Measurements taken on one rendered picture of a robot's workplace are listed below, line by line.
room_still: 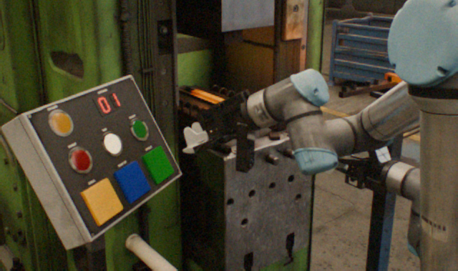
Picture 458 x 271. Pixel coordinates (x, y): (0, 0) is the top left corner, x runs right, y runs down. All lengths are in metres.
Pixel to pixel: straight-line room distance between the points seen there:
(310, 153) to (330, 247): 1.87
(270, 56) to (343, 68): 3.87
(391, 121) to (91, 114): 0.62
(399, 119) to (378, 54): 4.48
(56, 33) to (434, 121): 1.34
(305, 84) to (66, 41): 1.00
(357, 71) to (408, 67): 4.92
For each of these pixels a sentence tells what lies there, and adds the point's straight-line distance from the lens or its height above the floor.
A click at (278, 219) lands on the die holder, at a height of 0.63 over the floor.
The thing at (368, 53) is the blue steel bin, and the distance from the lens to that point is 5.50.
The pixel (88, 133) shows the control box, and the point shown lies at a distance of 1.12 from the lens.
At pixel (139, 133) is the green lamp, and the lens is 1.22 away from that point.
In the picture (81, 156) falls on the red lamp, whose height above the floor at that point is 1.10.
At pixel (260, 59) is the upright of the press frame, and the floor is 1.10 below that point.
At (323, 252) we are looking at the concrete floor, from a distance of 2.76.
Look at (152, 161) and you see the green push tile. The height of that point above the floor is 1.02.
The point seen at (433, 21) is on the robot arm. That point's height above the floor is 1.42.
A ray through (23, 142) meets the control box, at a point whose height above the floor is 1.14.
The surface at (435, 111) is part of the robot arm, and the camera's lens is 0.69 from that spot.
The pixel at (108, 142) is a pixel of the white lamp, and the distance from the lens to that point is 1.15.
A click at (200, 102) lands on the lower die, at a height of 0.99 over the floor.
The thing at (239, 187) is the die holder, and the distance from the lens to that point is 1.57.
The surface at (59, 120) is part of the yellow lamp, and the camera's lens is 1.09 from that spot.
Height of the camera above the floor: 1.51
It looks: 19 degrees down
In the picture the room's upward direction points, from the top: straight up
